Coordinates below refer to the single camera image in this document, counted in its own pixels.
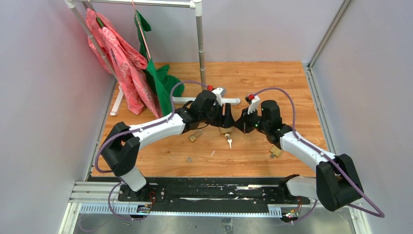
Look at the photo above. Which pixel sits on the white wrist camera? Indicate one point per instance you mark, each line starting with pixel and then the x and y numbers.
pixel 253 101
pixel 219 93

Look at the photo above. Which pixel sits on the green garment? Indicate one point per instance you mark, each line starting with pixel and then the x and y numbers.
pixel 159 79

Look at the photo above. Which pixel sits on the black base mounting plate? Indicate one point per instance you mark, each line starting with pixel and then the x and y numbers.
pixel 211 194

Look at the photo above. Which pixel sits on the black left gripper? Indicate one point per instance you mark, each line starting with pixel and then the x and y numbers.
pixel 226 121

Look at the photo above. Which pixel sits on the white metal clothes rack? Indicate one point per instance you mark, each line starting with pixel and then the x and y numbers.
pixel 195 5

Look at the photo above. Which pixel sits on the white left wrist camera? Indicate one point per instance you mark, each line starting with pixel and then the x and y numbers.
pixel 219 93

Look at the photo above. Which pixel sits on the slotted grey cable duct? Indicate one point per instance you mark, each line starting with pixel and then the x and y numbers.
pixel 100 208

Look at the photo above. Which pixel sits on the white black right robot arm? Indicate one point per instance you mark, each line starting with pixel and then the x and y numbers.
pixel 336 183

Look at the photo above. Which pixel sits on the pink patterned garment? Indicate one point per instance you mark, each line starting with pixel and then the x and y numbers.
pixel 129 65

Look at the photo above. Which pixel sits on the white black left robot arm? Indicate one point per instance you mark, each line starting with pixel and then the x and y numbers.
pixel 120 149

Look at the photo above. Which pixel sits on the small brass padlock with key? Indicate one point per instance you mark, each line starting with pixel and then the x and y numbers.
pixel 195 135

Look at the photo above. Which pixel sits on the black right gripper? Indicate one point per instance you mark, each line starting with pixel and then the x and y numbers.
pixel 242 123

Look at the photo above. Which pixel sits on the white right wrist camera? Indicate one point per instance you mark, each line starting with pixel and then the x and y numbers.
pixel 253 101

